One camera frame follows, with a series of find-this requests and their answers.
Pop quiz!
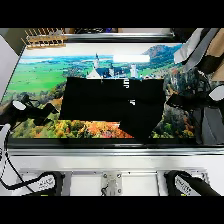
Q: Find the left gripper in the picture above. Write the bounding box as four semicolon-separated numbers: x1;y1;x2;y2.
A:
32;102;60;127

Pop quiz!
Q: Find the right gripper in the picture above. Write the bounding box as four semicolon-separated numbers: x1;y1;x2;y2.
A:
165;94;193;110

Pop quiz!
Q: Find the grey and white garment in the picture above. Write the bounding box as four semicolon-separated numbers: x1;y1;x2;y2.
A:
173;27;223;73

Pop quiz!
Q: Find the brown garment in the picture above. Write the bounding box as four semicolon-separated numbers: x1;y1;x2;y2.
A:
205;29;224;82

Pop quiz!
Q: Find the black garment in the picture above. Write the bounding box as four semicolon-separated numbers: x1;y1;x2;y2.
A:
59;76;167;141

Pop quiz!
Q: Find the black cable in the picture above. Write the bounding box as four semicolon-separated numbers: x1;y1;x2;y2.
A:
0;123;56;196

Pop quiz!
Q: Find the silver frame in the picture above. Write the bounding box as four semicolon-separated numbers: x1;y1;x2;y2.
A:
0;145;224;197

